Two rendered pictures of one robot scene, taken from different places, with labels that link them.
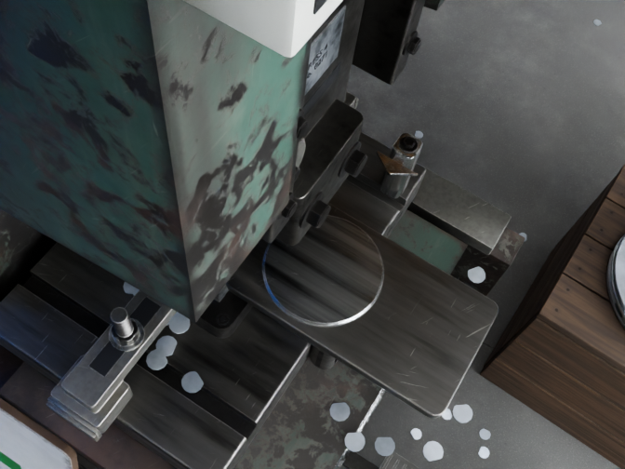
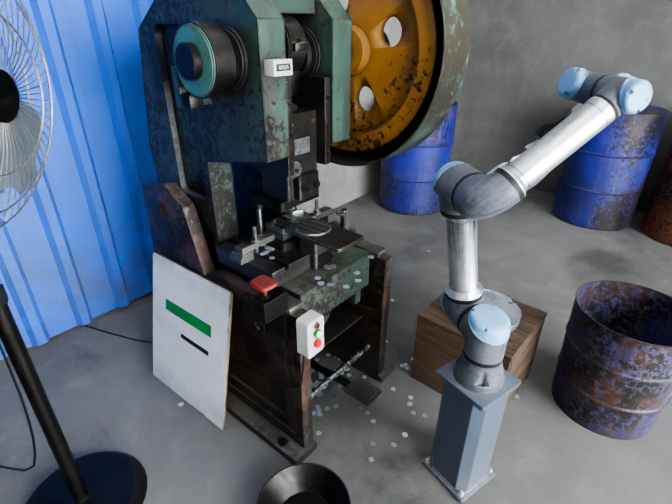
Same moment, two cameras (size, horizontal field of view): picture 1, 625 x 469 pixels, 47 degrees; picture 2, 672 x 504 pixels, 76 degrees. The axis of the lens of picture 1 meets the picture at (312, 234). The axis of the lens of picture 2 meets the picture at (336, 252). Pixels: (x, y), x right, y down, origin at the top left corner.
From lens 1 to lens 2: 1.09 m
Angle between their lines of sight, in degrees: 36
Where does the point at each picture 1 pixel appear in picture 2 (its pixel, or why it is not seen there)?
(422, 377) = (336, 244)
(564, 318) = (427, 316)
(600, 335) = (442, 321)
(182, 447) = (265, 267)
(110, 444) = (244, 284)
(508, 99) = (433, 291)
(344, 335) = (315, 237)
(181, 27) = (265, 81)
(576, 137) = not seen: hidden behind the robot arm
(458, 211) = (369, 246)
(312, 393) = (310, 274)
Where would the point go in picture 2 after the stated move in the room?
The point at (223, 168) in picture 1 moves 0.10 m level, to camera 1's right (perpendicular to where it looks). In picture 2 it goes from (272, 118) to (305, 121)
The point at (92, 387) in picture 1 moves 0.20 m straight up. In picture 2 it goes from (243, 246) to (237, 190)
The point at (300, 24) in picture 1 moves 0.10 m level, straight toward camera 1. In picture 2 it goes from (274, 71) to (261, 75)
